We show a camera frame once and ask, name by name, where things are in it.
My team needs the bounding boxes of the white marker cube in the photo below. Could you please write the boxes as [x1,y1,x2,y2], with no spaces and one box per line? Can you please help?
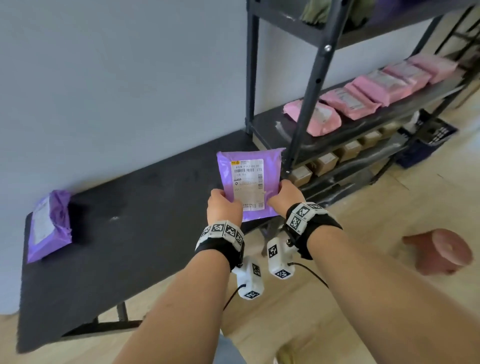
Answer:
[266,237,295,280]

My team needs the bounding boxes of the green and pink cleaning cloth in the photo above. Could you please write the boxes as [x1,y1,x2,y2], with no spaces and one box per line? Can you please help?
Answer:
[299,0,376,24]

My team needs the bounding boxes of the person's left hand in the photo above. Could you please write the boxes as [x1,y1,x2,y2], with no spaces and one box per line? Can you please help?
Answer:
[206,188,244,228]

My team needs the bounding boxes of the blue plastic crate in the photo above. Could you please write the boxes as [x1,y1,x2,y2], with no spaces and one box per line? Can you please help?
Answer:
[395,108,458,170]

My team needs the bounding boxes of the person's left forearm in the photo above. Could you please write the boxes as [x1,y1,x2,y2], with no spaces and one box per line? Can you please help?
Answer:
[112,249,232,364]

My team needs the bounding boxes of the black marker wristband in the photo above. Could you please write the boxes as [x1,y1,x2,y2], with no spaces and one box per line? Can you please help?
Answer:
[194,220,245,272]
[285,202,343,261]

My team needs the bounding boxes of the person's right forearm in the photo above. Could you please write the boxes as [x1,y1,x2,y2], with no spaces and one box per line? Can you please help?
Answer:
[307,226,480,364]

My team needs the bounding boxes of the group of brown cardboard boxes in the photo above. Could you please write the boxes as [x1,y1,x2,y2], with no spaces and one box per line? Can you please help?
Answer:
[288,125,400,188]

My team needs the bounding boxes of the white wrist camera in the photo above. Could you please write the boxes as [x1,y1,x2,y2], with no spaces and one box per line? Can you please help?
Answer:
[231,256,265,300]

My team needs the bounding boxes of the person's right hand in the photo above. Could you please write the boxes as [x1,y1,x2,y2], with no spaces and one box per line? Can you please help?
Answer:
[266,179,307,218]

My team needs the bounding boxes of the pink plastic stool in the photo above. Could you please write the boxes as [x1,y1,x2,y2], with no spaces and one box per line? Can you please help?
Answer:
[401,228,474,277]

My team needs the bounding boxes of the person's blue jeans leg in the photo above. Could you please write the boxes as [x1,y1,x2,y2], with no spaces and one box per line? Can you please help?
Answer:
[213,333,247,364]

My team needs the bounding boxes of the black low table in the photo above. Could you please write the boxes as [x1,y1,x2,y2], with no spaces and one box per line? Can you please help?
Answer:
[16,129,278,355]

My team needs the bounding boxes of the black camera cable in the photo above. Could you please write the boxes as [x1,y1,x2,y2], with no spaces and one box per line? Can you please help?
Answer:
[223,284,247,312]
[290,262,329,289]

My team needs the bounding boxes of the person's yellow-green shoe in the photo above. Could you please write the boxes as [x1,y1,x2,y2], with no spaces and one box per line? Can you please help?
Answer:
[275,344,295,364]

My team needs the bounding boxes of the dark metal shelf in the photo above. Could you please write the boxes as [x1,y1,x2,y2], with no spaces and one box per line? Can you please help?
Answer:
[244,0,480,209]

